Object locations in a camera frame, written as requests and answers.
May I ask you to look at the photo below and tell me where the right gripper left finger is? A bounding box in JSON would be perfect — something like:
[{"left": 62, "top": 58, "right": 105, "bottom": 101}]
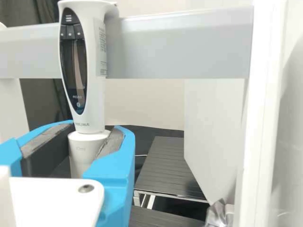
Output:
[{"left": 0, "top": 120, "right": 73, "bottom": 178}]

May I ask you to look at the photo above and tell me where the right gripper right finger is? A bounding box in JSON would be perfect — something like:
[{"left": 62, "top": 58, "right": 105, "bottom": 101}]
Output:
[{"left": 81, "top": 125, "right": 136, "bottom": 227}]

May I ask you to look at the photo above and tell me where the pipette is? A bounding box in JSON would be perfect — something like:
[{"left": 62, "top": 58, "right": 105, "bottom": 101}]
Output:
[{"left": 57, "top": 0, "right": 119, "bottom": 180}]

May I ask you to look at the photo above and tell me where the white pipette stand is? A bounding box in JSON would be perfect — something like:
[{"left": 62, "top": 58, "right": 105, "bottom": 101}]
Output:
[{"left": 0, "top": 4, "right": 288, "bottom": 227}]

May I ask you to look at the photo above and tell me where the black platform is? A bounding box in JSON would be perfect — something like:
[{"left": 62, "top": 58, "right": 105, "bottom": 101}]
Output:
[
  {"left": 128, "top": 205, "right": 212, "bottom": 227},
  {"left": 134, "top": 135, "right": 209, "bottom": 203}
]

